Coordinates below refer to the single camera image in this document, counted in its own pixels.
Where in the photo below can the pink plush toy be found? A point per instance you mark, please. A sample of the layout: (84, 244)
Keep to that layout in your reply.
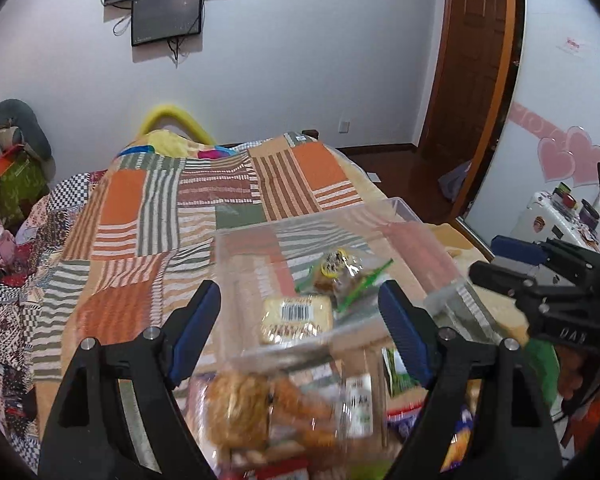
(7, 246)

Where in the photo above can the yellow curved headboard cushion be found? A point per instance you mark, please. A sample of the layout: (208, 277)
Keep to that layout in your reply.
(175, 115)

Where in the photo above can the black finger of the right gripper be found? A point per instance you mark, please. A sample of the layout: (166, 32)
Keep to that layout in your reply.
(518, 250)
(497, 279)

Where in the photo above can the clear plastic storage bin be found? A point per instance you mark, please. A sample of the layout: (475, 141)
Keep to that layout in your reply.
(430, 265)

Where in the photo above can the orange striped patchwork bedspread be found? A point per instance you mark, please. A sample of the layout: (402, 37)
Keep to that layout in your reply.
(110, 251)

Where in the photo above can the brown wooden door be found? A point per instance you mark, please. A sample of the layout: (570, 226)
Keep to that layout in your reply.
(470, 95)

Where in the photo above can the clear green-edged cat-ear snack bag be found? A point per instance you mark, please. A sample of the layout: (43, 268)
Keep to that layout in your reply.
(345, 275)

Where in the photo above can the small wall-mounted black monitor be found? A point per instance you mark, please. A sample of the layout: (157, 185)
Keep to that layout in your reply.
(157, 20)

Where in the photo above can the white wall socket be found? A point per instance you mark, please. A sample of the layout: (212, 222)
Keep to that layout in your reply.
(343, 126)

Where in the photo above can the pink heart wall decals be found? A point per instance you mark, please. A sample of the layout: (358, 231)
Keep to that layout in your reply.
(563, 154)

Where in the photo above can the blue cracker snack bag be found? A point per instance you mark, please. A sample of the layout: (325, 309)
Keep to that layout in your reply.
(401, 423)

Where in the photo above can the clear rice cracker pack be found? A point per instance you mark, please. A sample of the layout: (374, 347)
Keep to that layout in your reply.
(237, 408)

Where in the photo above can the right hand holding gripper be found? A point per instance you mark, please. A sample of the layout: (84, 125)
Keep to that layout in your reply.
(570, 379)

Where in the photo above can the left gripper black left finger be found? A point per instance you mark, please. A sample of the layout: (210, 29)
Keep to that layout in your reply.
(115, 416)

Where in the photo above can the red snack bag white label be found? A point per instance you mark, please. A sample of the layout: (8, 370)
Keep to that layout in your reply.
(289, 469)

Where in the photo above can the grey-green clothes pile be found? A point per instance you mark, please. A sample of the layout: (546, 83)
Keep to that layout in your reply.
(26, 162)

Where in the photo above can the white suitcase with stickers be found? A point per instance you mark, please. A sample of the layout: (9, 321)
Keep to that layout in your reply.
(546, 217)

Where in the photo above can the green pea snack bag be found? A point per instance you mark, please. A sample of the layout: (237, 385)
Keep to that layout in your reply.
(398, 379)

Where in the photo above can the beige toasted bun slices pack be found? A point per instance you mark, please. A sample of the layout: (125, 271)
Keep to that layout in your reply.
(294, 318)

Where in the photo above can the white green-text snack packet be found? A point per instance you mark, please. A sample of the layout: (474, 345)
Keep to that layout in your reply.
(358, 404)

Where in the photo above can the clear brown pastry pack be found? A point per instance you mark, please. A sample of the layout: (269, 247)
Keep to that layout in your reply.
(302, 423)

